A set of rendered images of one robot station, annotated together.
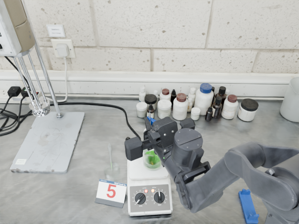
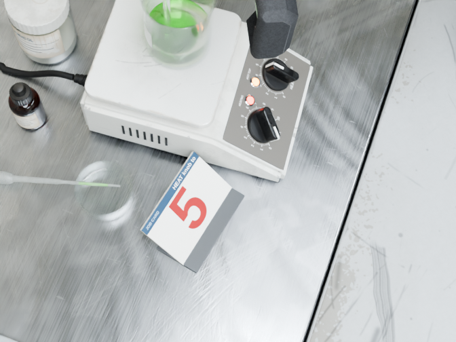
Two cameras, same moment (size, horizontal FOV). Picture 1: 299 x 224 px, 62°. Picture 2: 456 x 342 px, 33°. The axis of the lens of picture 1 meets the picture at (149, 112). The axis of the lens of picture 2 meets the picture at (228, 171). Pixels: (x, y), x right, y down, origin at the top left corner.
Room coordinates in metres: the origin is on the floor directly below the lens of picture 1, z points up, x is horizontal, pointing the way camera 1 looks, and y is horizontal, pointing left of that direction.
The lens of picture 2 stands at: (0.35, 0.31, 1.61)
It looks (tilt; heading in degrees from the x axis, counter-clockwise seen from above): 71 degrees down; 279
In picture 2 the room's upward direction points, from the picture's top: 11 degrees clockwise
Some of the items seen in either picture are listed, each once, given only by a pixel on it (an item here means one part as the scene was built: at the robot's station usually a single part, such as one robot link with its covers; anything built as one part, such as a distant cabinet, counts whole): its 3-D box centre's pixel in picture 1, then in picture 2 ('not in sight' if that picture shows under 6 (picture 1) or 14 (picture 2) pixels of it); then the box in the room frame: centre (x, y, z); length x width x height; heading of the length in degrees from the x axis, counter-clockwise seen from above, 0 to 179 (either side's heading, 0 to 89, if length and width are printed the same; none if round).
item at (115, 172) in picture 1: (112, 170); (104, 191); (0.49, 0.13, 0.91); 0.06 x 0.06 x 0.02
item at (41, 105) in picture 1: (30, 82); not in sight; (0.65, 0.38, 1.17); 0.07 x 0.07 x 0.25
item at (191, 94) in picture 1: (191, 97); not in sight; (0.85, -0.19, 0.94); 0.03 x 0.03 x 0.09
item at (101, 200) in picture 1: (111, 193); (194, 212); (0.40, 0.12, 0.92); 0.09 x 0.06 x 0.04; 78
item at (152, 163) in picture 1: (153, 155); (179, 17); (0.47, -0.01, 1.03); 0.07 x 0.06 x 0.08; 86
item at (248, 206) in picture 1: (248, 204); not in sight; (0.37, -0.30, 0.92); 0.10 x 0.03 x 0.04; 179
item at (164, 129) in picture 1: (164, 134); not in sight; (0.38, -0.04, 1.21); 0.07 x 0.06 x 0.07; 118
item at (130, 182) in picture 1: (148, 177); (191, 83); (0.45, 0.00, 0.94); 0.22 x 0.13 x 0.08; 4
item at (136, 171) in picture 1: (147, 162); (165, 55); (0.47, 0.01, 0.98); 0.12 x 0.12 x 0.01; 4
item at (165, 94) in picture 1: (165, 98); not in sight; (0.84, -0.07, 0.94); 0.05 x 0.05 x 0.09
